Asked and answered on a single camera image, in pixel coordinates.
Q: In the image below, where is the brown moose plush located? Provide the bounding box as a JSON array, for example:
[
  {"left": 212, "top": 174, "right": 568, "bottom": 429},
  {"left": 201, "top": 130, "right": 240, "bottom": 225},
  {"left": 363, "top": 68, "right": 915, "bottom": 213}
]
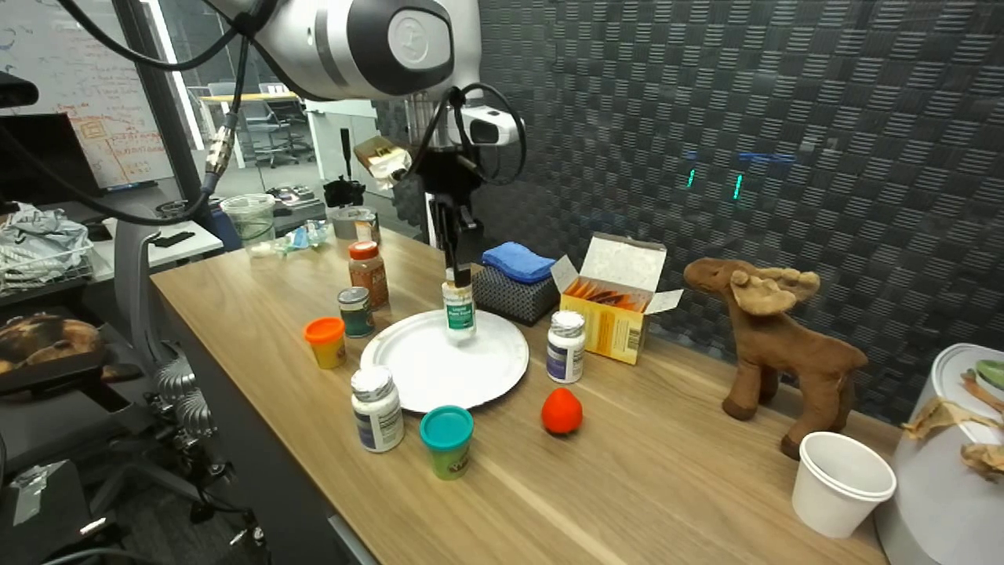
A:
[{"left": 685, "top": 258, "right": 869, "bottom": 458}]

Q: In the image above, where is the small white pill bottle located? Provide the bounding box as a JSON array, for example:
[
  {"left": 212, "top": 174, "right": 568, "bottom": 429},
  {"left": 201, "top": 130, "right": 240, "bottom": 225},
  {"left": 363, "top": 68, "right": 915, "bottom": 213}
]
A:
[{"left": 442, "top": 265, "right": 476, "bottom": 345}]

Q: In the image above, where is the teal lid dough tub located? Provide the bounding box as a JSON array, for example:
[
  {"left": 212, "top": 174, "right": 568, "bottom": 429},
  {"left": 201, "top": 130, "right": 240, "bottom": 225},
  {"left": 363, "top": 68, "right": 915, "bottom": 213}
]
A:
[{"left": 420, "top": 406, "right": 475, "bottom": 476}]

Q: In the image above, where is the blue folded cloth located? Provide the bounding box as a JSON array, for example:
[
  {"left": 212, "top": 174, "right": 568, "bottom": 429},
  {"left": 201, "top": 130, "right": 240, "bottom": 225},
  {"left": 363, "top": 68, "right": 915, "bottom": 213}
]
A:
[{"left": 480, "top": 242, "right": 552, "bottom": 284}]

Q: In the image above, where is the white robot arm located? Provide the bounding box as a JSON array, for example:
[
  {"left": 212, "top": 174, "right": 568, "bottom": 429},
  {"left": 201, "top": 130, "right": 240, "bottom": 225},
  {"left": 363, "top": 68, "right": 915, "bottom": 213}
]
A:
[{"left": 208, "top": 0, "right": 480, "bottom": 103}]

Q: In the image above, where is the small green tin can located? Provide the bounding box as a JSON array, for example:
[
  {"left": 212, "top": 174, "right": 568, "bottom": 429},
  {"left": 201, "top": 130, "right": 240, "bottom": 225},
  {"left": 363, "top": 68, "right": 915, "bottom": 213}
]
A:
[{"left": 334, "top": 284, "right": 372, "bottom": 334}]

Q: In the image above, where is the orange plush ball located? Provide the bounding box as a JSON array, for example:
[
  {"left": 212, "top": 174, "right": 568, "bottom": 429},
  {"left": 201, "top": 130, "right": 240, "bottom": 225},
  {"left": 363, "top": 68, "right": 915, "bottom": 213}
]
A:
[{"left": 540, "top": 388, "right": 583, "bottom": 436}]

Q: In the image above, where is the spice bottle red cap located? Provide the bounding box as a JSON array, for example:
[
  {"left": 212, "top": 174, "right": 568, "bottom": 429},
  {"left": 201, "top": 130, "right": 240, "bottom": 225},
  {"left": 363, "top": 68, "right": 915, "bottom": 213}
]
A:
[{"left": 349, "top": 242, "right": 390, "bottom": 309}]

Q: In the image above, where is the grey foam block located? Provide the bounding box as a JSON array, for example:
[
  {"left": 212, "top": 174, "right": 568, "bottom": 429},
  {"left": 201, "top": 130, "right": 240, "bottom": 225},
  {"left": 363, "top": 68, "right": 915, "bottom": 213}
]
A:
[{"left": 475, "top": 265, "right": 557, "bottom": 322}]

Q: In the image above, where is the open yellow cardboard box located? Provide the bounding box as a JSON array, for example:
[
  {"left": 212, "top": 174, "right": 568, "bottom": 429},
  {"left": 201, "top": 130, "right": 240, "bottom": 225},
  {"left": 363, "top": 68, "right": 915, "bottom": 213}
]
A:
[{"left": 552, "top": 233, "right": 685, "bottom": 363}]

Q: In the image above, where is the orange lid dough tub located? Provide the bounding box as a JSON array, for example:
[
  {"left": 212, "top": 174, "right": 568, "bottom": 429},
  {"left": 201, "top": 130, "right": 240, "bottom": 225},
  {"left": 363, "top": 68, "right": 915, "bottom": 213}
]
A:
[{"left": 304, "top": 318, "right": 346, "bottom": 370}]

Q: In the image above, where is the white paper cup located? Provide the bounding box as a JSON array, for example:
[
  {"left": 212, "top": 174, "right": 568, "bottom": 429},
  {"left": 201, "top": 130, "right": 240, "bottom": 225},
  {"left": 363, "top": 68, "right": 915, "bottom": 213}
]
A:
[{"left": 789, "top": 429, "right": 898, "bottom": 541}]

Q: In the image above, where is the white supplement bottle grey lid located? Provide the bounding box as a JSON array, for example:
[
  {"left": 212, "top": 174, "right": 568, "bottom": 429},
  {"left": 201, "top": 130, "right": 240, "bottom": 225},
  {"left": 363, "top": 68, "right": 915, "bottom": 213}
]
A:
[{"left": 352, "top": 366, "right": 403, "bottom": 452}]

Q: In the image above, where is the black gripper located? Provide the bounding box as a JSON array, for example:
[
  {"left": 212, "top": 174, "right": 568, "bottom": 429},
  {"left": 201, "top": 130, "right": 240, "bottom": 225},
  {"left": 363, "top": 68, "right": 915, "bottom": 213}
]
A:
[{"left": 418, "top": 146, "right": 483, "bottom": 281}]

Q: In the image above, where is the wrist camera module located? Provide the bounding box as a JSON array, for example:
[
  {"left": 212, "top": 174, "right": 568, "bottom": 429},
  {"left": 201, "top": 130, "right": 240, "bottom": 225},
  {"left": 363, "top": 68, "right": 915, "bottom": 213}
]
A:
[{"left": 462, "top": 105, "right": 518, "bottom": 146}]

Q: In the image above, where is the white paper plate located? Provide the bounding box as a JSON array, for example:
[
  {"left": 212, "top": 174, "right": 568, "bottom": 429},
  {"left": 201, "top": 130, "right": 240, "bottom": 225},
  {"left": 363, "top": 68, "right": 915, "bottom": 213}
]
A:
[{"left": 360, "top": 309, "right": 530, "bottom": 413}]

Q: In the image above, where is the white bottle blue label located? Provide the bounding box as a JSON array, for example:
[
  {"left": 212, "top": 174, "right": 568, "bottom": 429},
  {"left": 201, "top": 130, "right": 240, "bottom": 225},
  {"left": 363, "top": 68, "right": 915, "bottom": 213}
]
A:
[{"left": 545, "top": 309, "right": 588, "bottom": 381}]

